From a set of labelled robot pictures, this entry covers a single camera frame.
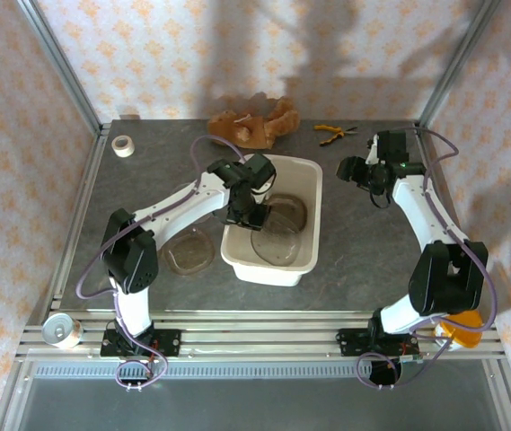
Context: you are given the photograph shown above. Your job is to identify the aluminium right rear post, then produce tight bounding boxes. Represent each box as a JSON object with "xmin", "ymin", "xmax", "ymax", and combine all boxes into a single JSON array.
[{"xmin": 415, "ymin": 0, "xmax": 504, "ymax": 129}]

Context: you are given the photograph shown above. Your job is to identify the aluminium left side rail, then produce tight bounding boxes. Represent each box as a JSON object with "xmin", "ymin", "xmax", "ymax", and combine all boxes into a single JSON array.
[{"xmin": 21, "ymin": 123, "xmax": 113, "ymax": 336}]

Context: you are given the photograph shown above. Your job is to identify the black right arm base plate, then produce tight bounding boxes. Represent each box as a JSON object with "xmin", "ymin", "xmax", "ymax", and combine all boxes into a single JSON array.
[{"xmin": 338, "ymin": 327, "xmax": 423, "ymax": 359}]

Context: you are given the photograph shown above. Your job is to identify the aluminium post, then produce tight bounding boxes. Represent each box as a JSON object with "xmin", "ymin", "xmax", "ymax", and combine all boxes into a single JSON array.
[
  {"xmin": 15, "ymin": 0, "xmax": 103, "ymax": 136},
  {"xmin": 415, "ymin": 0, "xmax": 504, "ymax": 129}
]

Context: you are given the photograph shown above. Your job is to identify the white plastic bin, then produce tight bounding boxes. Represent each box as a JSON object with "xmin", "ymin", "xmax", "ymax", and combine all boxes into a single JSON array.
[{"xmin": 219, "ymin": 153, "xmax": 324, "ymax": 287}]

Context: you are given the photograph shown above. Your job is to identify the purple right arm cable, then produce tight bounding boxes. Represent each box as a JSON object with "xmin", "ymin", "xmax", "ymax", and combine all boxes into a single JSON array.
[{"xmin": 355, "ymin": 127, "xmax": 498, "ymax": 390}]

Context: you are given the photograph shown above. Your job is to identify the orange capped white container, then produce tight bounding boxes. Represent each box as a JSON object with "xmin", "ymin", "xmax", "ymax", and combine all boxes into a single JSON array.
[{"xmin": 433, "ymin": 308, "xmax": 484, "ymax": 350}]

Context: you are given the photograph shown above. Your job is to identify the clear round plate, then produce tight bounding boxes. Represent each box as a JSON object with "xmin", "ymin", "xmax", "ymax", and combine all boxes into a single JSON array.
[{"xmin": 249, "ymin": 222, "xmax": 304, "ymax": 268}]

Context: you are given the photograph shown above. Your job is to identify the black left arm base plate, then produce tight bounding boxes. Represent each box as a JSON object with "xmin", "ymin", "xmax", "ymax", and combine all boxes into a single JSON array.
[{"xmin": 101, "ymin": 329, "xmax": 182, "ymax": 359}]

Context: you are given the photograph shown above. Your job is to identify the silver round spool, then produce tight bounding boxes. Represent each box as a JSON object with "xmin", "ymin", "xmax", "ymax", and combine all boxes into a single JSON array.
[{"xmin": 40, "ymin": 312, "xmax": 85, "ymax": 350}]

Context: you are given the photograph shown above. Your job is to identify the aluminium front rail frame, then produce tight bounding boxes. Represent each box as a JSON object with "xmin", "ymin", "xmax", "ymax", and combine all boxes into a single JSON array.
[{"xmin": 15, "ymin": 308, "xmax": 507, "ymax": 361}]

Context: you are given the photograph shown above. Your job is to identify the white tape roll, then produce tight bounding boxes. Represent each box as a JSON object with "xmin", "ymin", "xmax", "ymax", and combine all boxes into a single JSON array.
[{"xmin": 110, "ymin": 133, "xmax": 137, "ymax": 159}]

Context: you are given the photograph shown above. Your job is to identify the grey vented metal panel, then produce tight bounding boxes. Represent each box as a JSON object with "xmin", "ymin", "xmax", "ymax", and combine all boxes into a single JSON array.
[{"xmin": 0, "ymin": 358, "xmax": 511, "ymax": 431}]

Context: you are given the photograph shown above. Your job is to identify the small brown-tinted square plate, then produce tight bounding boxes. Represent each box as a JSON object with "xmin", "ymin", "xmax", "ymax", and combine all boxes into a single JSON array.
[{"xmin": 267, "ymin": 192, "xmax": 309, "ymax": 235}]

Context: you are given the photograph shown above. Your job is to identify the brown teddy bear plush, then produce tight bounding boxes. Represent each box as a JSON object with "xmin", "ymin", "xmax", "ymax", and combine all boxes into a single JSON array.
[{"xmin": 207, "ymin": 92, "xmax": 301, "ymax": 150}]

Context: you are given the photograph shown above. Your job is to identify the yellow black handled pliers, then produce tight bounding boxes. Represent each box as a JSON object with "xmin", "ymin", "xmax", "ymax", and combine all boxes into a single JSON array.
[{"xmin": 313, "ymin": 124, "xmax": 358, "ymax": 147}]

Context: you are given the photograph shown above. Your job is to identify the clear brown-rimmed square plate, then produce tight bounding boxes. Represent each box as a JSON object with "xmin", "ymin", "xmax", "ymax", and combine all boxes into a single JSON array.
[{"xmin": 162, "ymin": 226, "xmax": 216, "ymax": 276}]

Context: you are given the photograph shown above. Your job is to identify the aluminium left rear post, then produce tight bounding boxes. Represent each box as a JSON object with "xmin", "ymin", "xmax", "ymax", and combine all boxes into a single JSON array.
[{"xmin": 15, "ymin": 0, "xmax": 103, "ymax": 136}]

